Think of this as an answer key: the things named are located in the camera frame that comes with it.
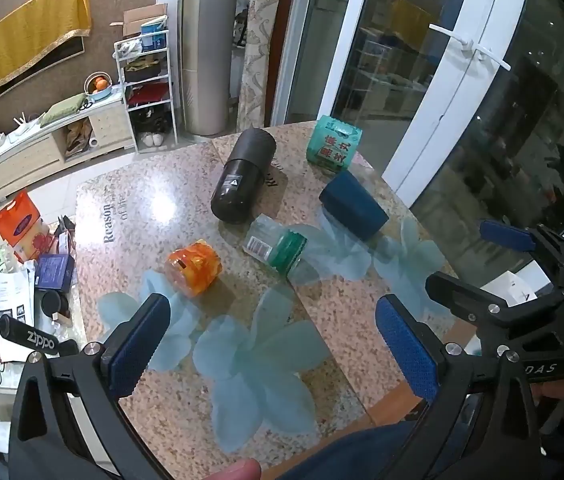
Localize grey standing air conditioner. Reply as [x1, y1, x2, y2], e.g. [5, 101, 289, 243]
[180, 0, 243, 137]

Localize white paper slip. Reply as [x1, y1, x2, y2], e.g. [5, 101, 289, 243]
[499, 271, 545, 307]

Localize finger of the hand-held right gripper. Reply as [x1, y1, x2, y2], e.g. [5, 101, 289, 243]
[479, 219, 564, 273]
[425, 271, 564, 342]

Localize white glass door frame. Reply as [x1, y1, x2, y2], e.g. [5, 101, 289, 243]
[266, 0, 534, 206]

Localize dark blue cup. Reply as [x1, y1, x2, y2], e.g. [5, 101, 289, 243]
[318, 169, 389, 242]

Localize person's left hand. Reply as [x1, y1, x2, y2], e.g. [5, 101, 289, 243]
[206, 460, 263, 480]

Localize white metal shelf rack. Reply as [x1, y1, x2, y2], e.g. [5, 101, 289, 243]
[113, 30, 179, 155]

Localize yellow cloth cover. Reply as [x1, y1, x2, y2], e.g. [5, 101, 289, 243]
[0, 0, 92, 103]

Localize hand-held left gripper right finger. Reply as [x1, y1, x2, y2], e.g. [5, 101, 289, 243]
[376, 294, 544, 480]

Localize black wall television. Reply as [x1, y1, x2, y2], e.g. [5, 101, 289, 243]
[0, 35, 85, 107]

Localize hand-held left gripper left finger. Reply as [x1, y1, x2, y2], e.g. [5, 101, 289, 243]
[9, 292, 173, 480]

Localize green tissue pack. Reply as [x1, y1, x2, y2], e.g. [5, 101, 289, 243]
[306, 115, 363, 175]

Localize person's blue trouser leg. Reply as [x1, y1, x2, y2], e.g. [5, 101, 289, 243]
[277, 419, 430, 480]

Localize black round jar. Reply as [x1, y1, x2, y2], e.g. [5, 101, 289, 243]
[42, 290, 70, 318]

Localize clear bottle with green label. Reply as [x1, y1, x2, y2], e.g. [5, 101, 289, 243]
[242, 214, 330, 286]

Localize white printed paper sheets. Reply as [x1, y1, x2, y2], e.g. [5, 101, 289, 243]
[0, 265, 37, 366]

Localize black vacuum flask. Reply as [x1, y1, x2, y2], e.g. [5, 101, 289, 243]
[210, 128, 277, 224]

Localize blue and white box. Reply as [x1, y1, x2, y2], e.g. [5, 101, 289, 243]
[140, 16, 169, 53]

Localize dark blue box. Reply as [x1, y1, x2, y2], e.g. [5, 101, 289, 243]
[34, 253, 75, 292]

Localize orange paper bag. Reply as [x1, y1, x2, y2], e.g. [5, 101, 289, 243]
[0, 190, 45, 263]

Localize green cushion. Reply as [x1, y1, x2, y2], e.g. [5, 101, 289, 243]
[40, 92, 87, 126]

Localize beige television cabinet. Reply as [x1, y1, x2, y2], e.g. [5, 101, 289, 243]
[0, 87, 132, 211]

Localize orange plastic container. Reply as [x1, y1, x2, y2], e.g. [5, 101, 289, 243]
[166, 239, 223, 297]

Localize patterned beige curtain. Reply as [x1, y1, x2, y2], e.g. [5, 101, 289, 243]
[237, 0, 293, 133]

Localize red cloth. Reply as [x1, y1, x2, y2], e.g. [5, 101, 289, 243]
[128, 82, 169, 108]

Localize long black box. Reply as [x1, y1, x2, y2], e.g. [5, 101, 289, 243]
[0, 313, 78, 358]

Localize bowl of oranges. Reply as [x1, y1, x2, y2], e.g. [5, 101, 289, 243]
[84, 73, 113, 102]

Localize open cardboard box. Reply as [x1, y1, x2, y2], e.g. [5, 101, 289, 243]
[110, 3, 169, 38]

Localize white door handle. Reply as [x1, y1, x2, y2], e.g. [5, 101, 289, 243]
[428, 22, 512, 72]

